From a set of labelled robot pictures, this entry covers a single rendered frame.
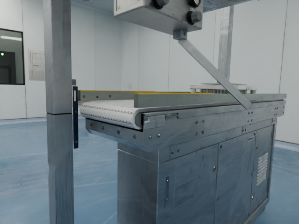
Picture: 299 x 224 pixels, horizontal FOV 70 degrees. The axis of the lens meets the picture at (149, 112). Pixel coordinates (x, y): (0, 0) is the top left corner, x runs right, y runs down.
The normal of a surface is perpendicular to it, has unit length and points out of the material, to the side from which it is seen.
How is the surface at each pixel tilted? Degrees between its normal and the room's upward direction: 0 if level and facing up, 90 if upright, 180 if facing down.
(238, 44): 90
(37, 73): 90
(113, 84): 90
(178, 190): 90
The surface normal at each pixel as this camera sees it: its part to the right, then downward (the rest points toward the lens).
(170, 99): 0.71, 0.10
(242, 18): -0.76, 0.05
